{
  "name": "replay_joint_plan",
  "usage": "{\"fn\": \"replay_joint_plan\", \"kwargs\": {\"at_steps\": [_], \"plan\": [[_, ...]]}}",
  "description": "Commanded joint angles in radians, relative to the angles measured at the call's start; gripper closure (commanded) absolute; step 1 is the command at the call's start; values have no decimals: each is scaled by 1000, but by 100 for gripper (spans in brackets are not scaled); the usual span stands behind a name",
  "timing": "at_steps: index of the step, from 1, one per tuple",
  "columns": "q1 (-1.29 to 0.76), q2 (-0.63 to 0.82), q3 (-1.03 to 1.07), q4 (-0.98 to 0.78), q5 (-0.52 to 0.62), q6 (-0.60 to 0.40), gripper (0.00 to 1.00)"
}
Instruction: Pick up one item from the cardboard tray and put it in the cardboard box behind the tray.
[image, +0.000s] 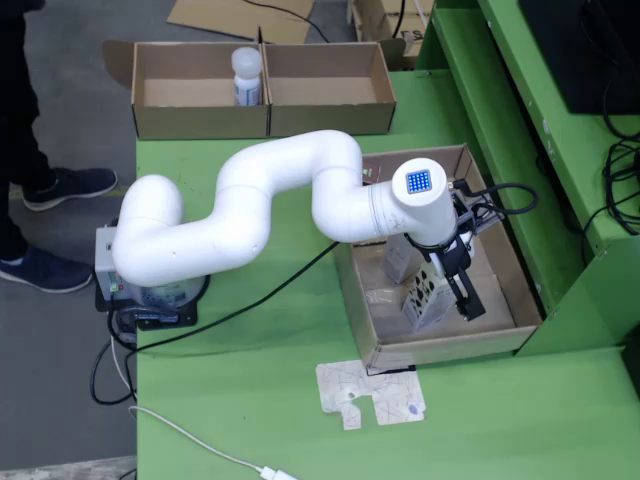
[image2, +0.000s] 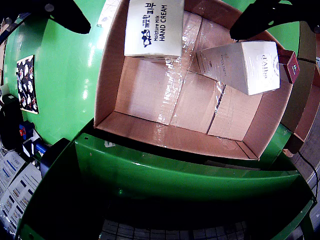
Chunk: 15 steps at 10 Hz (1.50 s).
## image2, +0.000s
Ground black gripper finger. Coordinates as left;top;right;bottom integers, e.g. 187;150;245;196
0;0;92;35
229;0;320;41

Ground white hand cream box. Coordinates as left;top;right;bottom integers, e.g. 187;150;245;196
123;0;186;63

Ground tall white cosmetic box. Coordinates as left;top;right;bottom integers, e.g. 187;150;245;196
195;41;281;97

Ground dark red small box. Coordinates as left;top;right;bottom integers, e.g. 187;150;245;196
277;48;301;85

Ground divided cardboard box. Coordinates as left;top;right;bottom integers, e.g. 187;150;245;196
281;21;320;157

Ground shallow cardboard tray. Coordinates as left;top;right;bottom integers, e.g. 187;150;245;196
93;0;301;161

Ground flattened patterned paper carton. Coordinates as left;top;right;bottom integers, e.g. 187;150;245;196
96;0;124;28

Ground black floral print card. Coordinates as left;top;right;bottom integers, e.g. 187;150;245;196
16;54;40;115

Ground blue red small gadget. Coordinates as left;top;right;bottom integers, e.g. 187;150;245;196
18;121;36;141

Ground white blue small device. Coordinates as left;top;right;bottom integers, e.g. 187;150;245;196
22;136;48;159

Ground black curved device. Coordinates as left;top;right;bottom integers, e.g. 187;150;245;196
39;137;71;179

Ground printed product sheet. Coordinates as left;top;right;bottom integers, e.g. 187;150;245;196
0;149;26;198
0;162;43;237

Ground green metal shelf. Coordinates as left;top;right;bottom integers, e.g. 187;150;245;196
14;131;316;240

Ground thick black adapter cable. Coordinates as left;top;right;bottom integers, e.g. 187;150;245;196
296;149;320;200

